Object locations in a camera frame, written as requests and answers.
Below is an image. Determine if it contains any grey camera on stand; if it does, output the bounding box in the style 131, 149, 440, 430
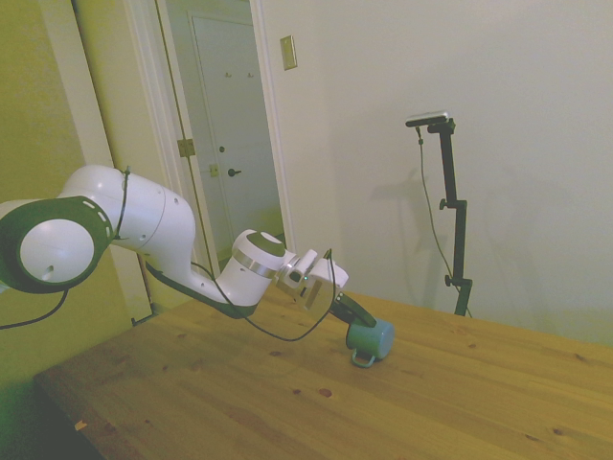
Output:
404, 110, 453, 129

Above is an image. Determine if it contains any white closed door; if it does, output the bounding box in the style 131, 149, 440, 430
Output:
190, 13, 287, 263

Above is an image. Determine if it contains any black camera stand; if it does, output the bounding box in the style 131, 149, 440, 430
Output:
425, 119, 475, 317
415, 126, 474, 319

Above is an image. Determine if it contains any beige light switch plate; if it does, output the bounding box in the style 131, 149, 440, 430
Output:
279, 34, 299, 72

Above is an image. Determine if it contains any white open door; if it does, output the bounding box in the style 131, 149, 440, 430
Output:
40, 0, 215, 327

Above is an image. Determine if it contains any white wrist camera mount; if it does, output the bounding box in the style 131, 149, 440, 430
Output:
297, 248, 350, 290

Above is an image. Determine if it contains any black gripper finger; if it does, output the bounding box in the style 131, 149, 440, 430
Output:
328, 305, 356, 329
336, 291, 380, 330

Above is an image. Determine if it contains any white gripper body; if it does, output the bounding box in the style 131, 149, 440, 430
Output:
274, 258, 344, 313

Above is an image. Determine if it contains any blue enamel mug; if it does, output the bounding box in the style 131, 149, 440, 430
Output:
344, 319, 397, 370

